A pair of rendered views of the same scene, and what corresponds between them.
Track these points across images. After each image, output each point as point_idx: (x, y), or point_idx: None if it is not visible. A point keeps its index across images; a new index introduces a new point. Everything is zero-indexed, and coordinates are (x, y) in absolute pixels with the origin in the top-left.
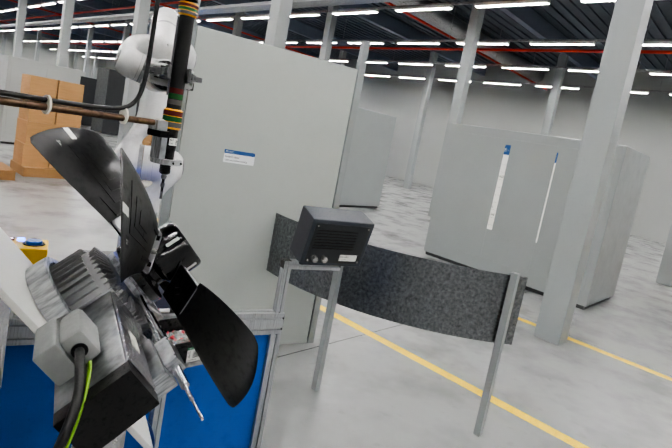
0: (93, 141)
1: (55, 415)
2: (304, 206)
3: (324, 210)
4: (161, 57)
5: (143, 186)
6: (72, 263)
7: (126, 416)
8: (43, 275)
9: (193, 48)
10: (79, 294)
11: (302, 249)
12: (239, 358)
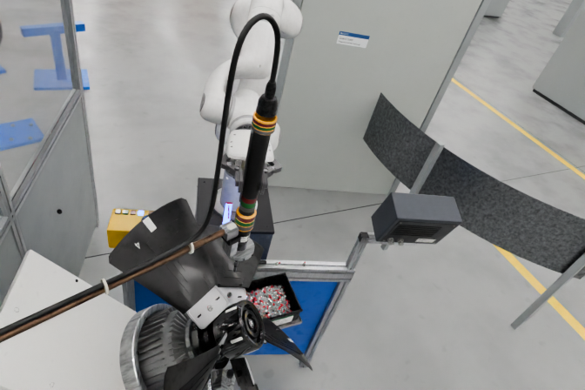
0: (173, 219)
1: None
2: (392, 194)
3: (412, 200)
4: (252, 77)
5: (197, 360)
6: (153, 347)
7: None
8: (131, 360)
9: (299, 14)
10: (158, 377)
11: (380, 231)
12: None
